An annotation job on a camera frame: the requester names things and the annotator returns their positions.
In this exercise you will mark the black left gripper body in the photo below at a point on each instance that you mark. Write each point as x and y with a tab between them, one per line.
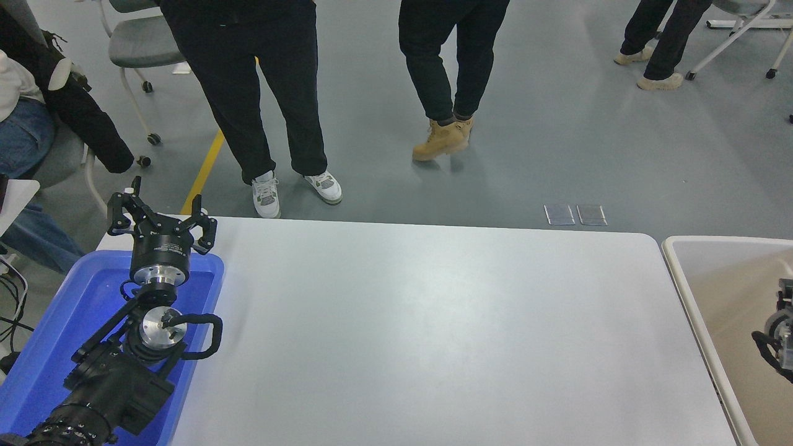
159	248

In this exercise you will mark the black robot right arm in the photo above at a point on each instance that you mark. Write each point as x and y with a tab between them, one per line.
782	328

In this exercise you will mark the seated person's chair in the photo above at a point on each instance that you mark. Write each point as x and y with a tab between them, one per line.
59	164

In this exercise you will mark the black jacket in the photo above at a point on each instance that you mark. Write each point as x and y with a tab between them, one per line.
80	118

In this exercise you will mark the small white side table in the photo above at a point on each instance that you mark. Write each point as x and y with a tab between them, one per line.
15	198

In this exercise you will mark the blue plastic tray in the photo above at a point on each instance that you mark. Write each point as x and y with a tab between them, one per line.
56	322

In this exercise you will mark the seated person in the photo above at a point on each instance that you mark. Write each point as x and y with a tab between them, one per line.
21	136

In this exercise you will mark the white paper scrap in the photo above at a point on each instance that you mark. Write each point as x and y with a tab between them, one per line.
179	67

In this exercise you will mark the standing person with white sneakers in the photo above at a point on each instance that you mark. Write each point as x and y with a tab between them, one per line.
248	74

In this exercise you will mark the grey wheeled chair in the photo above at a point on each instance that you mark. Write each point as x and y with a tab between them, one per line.
145	43

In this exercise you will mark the standing person with tan boots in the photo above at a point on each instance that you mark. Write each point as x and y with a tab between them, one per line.
446	56

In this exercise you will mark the clear floor plate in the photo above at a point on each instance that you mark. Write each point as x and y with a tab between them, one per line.
591	214
559	215

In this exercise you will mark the walking person with beige shoes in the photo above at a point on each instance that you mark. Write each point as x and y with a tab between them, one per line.
675	31

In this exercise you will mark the large pale bin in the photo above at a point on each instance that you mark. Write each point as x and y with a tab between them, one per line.
731	310

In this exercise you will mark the white wheeled chair base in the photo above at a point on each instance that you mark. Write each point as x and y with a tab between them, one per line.
743	23

